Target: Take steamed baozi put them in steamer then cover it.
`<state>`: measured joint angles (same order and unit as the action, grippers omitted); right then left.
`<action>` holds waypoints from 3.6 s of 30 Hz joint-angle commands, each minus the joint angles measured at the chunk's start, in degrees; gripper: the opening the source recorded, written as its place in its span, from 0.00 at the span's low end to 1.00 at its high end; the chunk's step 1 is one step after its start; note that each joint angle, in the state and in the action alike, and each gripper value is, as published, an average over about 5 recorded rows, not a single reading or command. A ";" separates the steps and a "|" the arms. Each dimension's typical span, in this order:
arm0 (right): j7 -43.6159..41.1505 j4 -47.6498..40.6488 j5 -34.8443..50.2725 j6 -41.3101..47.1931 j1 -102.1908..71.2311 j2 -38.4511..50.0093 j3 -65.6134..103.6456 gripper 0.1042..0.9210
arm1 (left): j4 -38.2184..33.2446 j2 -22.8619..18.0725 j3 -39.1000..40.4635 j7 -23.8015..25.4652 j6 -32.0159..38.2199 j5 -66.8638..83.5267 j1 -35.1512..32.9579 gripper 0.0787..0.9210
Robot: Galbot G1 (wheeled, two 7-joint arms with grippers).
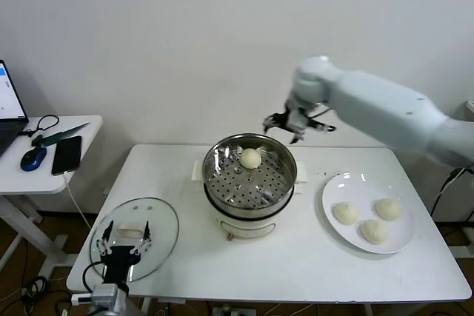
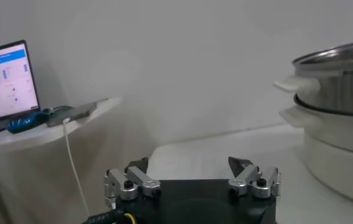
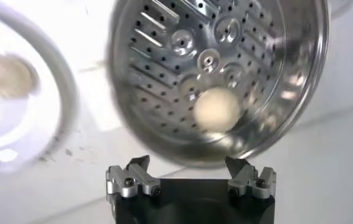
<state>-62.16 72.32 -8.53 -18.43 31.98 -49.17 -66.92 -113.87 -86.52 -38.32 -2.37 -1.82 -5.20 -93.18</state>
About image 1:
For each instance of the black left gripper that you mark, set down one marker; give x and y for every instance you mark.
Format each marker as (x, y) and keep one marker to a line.
(118, 262)

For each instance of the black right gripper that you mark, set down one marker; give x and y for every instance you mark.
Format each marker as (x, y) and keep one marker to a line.
(295, 120)

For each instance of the white steamed baozi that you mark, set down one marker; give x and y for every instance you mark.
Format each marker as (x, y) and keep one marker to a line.
(250, 158)
(346, 213)
(374, 232)
(388, 209)

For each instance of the round glass pot lid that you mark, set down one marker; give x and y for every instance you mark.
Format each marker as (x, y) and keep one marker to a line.
(163, 216)

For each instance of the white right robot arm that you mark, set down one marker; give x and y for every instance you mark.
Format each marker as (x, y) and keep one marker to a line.
(370, 101)

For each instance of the stainless steel steamer basket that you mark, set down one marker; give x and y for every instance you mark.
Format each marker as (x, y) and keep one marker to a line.
(287, 183)

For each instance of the white round plate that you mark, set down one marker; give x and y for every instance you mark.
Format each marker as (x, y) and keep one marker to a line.
(355, 190)

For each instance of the white electric cooker base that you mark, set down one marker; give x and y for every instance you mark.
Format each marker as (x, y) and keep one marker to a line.
(248, 225)

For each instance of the black smartphone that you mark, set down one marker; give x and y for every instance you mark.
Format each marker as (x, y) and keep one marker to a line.
(66, 155)

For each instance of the white side table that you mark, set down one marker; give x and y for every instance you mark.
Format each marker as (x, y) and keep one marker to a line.
(37, 183)

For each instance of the blue computer mouse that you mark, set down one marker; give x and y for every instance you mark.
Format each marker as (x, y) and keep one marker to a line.
(32, 160)

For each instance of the white floor power strip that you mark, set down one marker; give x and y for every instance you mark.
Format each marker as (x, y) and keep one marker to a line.
(233, 311)

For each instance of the black laptop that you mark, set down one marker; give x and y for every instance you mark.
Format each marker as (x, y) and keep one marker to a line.
(9, 109)

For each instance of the small white device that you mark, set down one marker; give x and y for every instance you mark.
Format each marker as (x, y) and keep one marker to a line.
(470, 105)

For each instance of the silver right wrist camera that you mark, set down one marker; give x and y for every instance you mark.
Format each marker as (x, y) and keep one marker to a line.
(319, 126)

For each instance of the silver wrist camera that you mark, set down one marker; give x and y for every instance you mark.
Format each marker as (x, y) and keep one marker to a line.
(319, 126)
(103, 294)

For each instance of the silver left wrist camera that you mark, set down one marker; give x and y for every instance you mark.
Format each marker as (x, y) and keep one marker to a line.
(103, 294)

